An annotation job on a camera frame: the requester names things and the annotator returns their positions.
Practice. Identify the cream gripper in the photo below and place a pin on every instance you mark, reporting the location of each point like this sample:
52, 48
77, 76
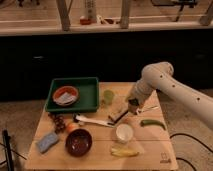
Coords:
133, 101

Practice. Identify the metal cup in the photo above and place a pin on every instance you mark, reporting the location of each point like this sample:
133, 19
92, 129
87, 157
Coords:
132, 108

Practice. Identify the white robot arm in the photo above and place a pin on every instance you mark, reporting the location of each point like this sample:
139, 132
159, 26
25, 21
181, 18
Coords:
159, 76

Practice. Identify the small metal spoon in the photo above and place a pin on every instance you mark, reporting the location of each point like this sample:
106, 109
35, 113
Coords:
147, 109

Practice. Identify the wooden block eraser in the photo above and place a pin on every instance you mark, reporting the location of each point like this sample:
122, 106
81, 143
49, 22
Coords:
116, 116

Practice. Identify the green chili pepper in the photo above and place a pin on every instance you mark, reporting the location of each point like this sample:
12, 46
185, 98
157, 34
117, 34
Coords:
148, 122

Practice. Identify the green translucent cup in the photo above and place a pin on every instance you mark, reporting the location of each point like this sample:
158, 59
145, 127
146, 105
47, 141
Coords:
108, 96

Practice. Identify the white cup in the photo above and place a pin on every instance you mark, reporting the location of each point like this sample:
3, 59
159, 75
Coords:
124, 133

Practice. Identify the yellow banana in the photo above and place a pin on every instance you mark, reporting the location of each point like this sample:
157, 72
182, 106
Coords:
123, 152

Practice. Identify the green plastic tray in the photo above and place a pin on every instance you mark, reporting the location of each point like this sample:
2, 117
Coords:
88, 100

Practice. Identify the grey cloth in bowl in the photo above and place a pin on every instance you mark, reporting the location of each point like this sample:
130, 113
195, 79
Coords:
65, 98

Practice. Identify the orange bowl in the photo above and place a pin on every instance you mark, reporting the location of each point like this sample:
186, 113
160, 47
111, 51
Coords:
69, 89

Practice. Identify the orange fruit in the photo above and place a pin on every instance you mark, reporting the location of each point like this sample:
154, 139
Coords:
71, 127

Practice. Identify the dark red bowl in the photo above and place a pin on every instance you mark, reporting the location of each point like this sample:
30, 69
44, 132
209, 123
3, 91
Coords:
78, 142

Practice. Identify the bunch of dark grapes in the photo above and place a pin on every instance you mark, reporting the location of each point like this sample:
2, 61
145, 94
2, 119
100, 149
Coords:
58, 120

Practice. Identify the red white object on shelf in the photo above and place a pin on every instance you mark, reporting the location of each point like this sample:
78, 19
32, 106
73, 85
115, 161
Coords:
84, 21

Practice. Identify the blue sponge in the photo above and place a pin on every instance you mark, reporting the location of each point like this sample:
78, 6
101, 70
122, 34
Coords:
45, 143

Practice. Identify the black tripod stand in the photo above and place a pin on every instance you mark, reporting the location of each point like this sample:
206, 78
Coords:
12, 158

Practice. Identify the white handled brush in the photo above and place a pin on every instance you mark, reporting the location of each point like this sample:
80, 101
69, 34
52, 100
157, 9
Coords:
95, 121

